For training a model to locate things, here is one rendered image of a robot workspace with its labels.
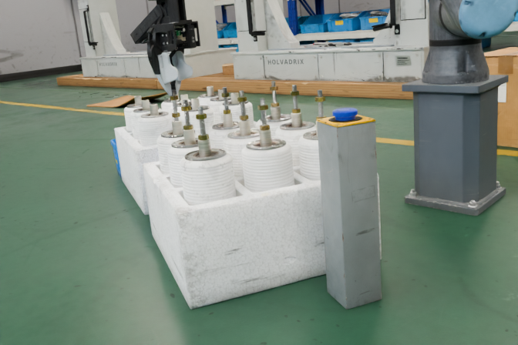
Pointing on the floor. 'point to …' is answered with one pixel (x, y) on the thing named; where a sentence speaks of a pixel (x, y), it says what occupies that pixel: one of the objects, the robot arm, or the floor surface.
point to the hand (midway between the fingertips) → (170, 88)
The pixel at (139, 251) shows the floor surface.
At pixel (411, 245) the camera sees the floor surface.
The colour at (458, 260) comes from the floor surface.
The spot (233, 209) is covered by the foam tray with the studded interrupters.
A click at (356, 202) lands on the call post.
